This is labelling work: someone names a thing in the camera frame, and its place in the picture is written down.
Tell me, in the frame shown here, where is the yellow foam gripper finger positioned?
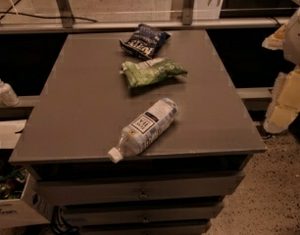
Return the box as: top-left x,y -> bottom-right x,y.
262,24 -> 287,50
263,66 -> 300,134

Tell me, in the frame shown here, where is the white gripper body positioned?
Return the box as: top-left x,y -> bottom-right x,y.
283,7 -> 300,66

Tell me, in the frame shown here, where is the green jalapeno chip bag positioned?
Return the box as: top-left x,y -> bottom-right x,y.
122,58 -> 187,88

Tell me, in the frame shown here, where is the dark blue chip bag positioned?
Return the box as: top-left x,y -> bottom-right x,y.
120,23 -> 171,60

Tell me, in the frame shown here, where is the clear plastic water bottle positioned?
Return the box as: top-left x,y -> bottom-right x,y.
108,98 -> 178,164

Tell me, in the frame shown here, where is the grey drawer cabinet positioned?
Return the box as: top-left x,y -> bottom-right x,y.
10,30 -> 265,235

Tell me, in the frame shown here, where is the white pump dispenser bottle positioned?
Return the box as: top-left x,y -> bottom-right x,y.
0,78 -> 20,107

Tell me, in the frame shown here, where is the cardboard box with items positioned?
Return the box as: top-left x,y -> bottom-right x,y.
0,168 -> 53,228

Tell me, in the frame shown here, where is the metal frame rail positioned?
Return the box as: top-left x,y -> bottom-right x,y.
0,0 -> 290,34

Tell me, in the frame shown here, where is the black floor cable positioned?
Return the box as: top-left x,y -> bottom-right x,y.
0,0 -> 99,24

